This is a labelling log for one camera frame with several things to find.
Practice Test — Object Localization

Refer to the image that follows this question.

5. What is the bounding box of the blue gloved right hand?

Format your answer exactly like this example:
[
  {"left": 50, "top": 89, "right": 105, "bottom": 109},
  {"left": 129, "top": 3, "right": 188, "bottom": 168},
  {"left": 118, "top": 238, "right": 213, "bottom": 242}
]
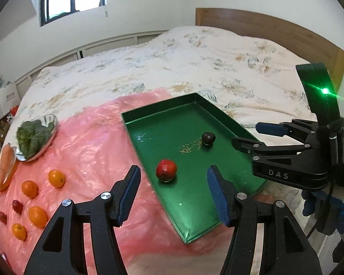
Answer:
[{"left": 301, "top": 186, "right": 344, "bottom": 241}]

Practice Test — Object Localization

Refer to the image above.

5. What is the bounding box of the wooden headboard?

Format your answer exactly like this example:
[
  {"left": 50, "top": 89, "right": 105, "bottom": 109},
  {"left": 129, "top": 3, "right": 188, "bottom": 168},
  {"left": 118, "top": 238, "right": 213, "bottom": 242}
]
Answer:
[{"left": 195, "top": 8, "right": 344, "bottom": 91}]

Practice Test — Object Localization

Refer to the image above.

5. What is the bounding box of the orange tangerine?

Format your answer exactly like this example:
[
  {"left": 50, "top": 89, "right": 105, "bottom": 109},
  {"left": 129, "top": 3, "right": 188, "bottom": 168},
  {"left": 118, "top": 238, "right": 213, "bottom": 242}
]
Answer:
[
  {"left": 48, "top": 170, "right": 66, "bottom": 188},
  {"left": 11, "top": 223, "right": 27, "bottom": 242},
  {"left": 28, "top": 206, "right": 48, "bottom": 228},
  {"left": 21, "top": 180, "right": 38, "bottom": 199}
]

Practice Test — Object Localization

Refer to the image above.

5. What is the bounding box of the pink plastic sheet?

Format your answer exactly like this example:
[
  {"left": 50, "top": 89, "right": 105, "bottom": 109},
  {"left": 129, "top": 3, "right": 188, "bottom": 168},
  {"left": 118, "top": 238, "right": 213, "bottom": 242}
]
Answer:
[{"left": 0, "top": 89, "right": 232, "bottom": 274}]

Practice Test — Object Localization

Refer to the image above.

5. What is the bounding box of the small red plum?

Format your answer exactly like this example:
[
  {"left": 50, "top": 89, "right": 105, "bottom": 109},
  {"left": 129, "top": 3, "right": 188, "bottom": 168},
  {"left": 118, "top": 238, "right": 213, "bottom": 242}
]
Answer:
[
  {"left": 12, "top": 200, "right": 23, "bottom": 215},
  {"left": 0, "top": 212, "right": 7, "bottom": 225}
]

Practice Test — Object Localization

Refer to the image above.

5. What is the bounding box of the floral bed duvet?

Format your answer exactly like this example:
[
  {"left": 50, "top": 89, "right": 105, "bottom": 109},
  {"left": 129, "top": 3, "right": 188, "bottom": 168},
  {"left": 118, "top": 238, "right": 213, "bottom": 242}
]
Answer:
[{"left": 5, "top": 26, "right": 316, "bottom": 144}]

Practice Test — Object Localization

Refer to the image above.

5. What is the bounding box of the green leafy vegetable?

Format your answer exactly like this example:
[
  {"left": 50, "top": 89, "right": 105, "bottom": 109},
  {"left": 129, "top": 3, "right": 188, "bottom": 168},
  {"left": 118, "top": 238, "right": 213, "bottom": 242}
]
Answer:
[{"left": 17, "top": 119, "right": 54, "bottom": 160}]

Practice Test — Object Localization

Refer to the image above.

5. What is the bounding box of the silver plate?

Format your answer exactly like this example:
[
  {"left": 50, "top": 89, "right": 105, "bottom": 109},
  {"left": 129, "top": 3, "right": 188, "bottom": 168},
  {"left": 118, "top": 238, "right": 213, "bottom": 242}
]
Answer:
[{"left": 16, "top": 114, "right": 59, "bottom": 162}]

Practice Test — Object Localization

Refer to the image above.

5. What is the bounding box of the red apple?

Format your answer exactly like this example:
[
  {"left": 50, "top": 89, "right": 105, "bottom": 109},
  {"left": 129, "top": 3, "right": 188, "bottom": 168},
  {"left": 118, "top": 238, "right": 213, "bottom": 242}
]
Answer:
[{"left": 156, "top": 159, "right": 177, "bottom": 182}]

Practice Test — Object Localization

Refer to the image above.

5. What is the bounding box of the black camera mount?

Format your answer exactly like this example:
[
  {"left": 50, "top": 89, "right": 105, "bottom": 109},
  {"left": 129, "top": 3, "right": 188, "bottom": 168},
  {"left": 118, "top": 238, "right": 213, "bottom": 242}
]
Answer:
[{"left": 296, "top": 63, "right": 341, "bottom": 126}]

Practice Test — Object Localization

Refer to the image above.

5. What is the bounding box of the orange oval plate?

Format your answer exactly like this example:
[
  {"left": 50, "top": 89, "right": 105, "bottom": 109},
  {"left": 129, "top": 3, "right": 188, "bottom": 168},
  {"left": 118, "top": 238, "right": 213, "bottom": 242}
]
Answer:
[{"left": 0, "top": 143, "right": 18, "bottom": 191}]

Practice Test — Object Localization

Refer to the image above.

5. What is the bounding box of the green rectangular tray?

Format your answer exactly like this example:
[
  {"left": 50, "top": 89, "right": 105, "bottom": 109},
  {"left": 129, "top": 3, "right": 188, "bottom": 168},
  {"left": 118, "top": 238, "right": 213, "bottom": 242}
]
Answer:
[{"left": 122, "top": 93, "right": 265, "bottom": 243}]

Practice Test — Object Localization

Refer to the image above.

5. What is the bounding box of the dark purple plum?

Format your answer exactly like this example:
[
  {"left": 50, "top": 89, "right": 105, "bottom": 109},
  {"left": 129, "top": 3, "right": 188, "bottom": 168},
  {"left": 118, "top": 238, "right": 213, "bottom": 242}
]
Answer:
[{"left": 201, "top": 132, "right": 216, "bottom": 146}]

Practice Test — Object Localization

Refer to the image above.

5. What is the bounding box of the orange carrot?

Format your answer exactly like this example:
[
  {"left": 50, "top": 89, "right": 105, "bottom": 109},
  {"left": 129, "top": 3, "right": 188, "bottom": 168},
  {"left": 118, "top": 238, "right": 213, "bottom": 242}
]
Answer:
[{"left": 0, "top": 144, "right": 16, "bottom": 190}]

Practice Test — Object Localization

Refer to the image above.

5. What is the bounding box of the white cardboard box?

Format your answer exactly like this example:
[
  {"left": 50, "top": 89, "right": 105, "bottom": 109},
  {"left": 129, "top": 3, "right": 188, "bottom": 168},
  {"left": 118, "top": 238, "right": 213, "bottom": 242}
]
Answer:
[{"left": 0, "top": 83, "right": 20, "bottom": 119}]

